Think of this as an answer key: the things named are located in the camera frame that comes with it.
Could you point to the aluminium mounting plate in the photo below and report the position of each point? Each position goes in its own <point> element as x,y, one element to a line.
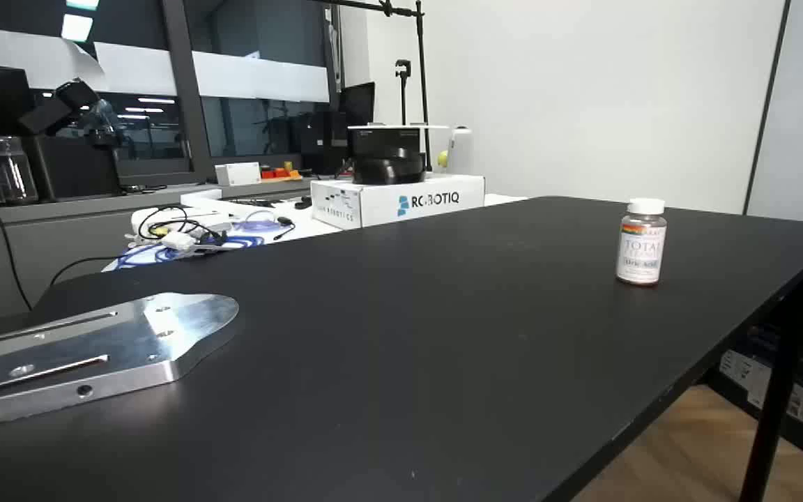
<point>96,351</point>

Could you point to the blue paper sheet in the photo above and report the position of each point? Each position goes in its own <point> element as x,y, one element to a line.
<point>263,231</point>

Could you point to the black desktop computer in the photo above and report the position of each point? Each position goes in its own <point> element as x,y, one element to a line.
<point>320,140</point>

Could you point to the white-capped pill bottle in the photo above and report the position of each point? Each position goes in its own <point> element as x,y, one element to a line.
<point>642,253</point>

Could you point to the black table leg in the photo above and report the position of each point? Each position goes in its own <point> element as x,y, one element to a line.
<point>773,401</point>

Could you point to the black computer monitor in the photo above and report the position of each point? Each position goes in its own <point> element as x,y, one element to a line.
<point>362,102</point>

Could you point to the clear plastic container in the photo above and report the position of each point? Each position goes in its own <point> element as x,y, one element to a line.
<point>13,169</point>

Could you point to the black camera on stand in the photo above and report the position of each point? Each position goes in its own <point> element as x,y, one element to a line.
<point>77,102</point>

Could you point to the white Robotiq cardboard box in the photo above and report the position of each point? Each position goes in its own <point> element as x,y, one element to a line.
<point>391,203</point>

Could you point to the black window pillar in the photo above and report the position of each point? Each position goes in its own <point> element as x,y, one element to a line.
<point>188,93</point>

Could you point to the thin black camera stand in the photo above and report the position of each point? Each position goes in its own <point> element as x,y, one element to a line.
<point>402,69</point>

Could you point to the small plain white box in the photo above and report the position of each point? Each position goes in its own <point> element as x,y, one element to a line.
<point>238,175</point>

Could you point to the red and orange parts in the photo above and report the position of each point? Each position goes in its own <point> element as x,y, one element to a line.
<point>281,172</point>

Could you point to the black tripod pole frame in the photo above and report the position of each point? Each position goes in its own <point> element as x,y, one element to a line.
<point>423,74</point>

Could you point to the black device behind Robotiq box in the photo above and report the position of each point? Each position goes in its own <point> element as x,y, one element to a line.
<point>390,150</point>

